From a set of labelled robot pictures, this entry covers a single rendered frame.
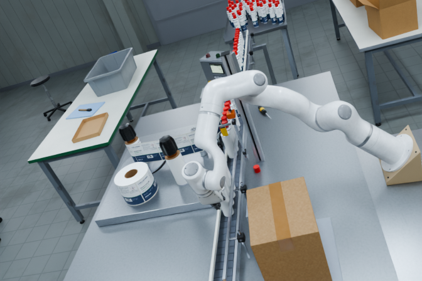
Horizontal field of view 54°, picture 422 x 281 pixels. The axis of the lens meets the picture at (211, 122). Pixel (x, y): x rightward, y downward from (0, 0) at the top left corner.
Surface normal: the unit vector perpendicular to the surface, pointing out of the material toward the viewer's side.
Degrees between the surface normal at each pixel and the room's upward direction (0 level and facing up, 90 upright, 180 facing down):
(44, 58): 90
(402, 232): 0
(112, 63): 85
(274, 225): 0
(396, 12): 90
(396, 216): 0
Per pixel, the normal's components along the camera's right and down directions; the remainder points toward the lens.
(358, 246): -0.32, -0.82
